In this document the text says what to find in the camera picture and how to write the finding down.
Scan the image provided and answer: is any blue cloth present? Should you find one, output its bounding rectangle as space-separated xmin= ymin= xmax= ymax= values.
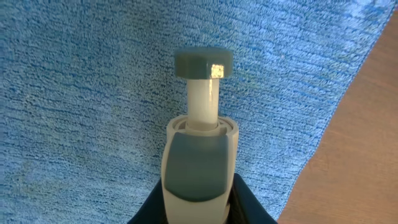
xmin=0 ymin=0 xmax=398 ymax=224

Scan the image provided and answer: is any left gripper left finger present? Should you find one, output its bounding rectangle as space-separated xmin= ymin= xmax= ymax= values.
xmin=126 ymin=179 xmax=169 ymax=224

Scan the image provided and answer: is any white pipette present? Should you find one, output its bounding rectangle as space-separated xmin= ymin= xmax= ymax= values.
xmin=160 ymin=46 xmax=239 ymax=224

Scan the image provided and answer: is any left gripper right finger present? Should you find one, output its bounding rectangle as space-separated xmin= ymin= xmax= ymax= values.
xmin=224 ymin=173 xmax=279 ymax=224

